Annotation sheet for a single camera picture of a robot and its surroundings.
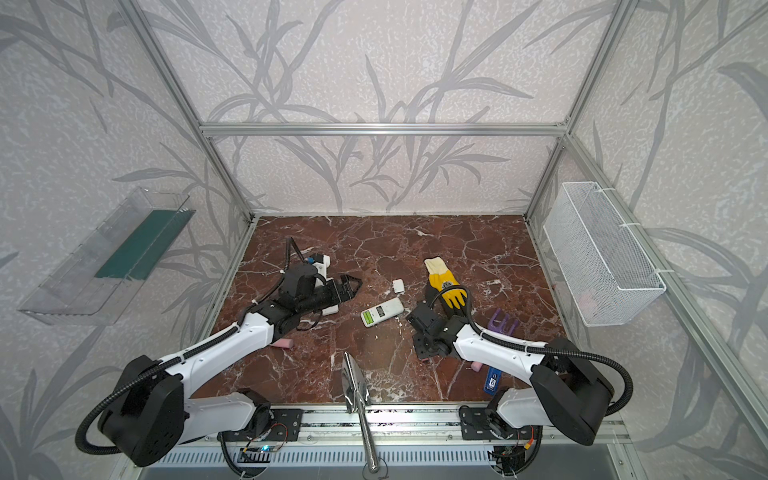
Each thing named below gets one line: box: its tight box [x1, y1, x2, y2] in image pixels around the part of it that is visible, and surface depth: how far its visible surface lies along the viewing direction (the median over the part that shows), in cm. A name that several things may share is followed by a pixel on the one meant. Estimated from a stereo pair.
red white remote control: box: [360, 297, 405, 328], surface depth 95 cm
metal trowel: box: [341, 352, 379, 473], surface depth 79 cm
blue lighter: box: [484, 366, 503, 395], surface depth 79 cm
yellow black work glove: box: [424, 256, 468, 317], surface depth 100 cm
